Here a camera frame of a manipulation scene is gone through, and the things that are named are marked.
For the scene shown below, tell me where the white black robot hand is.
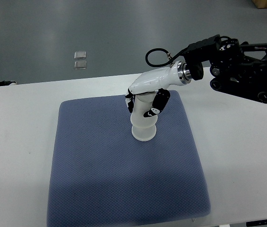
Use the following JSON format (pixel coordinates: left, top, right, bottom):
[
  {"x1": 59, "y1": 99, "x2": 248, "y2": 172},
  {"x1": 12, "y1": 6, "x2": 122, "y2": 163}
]
[{"x1": 125, "y1": 61, "x2": 192, "y2": 118}]

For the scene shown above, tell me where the white paper cup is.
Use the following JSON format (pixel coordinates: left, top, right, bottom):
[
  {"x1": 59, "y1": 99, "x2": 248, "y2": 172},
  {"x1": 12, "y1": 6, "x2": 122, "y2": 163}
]
[
  {"x1": 131, "y1": 125, "x2": 156, "y2": 141},
  {"x1": 130, "y1": 92, "x2": 158, "y2": 129}
]

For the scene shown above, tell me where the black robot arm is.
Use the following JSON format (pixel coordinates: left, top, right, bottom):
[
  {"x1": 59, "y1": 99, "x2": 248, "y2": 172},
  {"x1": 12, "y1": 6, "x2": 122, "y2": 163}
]
[{"x1": 180, "y1": 35, "x2": 267, "y2": 104}]

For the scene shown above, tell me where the white paper cup on cushion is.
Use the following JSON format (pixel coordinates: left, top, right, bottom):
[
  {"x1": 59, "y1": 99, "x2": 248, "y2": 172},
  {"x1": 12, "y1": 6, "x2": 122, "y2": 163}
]
[{"x1": 131, "y1": 125, "x2": 156, "y2": 141}]

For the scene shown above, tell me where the upper metal floor plate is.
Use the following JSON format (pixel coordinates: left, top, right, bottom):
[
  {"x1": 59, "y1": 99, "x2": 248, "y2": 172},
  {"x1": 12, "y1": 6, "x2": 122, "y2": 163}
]
[{"x1": 74, "y1": 51, "x2": 86, "y2": 59}]

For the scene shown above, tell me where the blue textured foam cushion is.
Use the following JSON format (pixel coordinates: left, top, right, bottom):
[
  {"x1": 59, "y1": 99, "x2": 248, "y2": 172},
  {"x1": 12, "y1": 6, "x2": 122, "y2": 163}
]
[{"x1": 47, "y1": 91, "x2": 211, "y2": 227}]

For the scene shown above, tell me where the black table control panel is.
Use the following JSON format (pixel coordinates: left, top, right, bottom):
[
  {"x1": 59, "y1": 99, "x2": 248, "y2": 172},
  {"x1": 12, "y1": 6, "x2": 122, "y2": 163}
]
[{"x1": 246, "y1": 219, "x2": 267, "y2": 227}]

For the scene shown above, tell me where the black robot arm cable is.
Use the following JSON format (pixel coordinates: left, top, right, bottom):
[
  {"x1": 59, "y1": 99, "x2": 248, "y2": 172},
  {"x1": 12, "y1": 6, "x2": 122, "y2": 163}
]
[{"x1": 145, "y1": 48, "x2": 188, "y2": 69}]

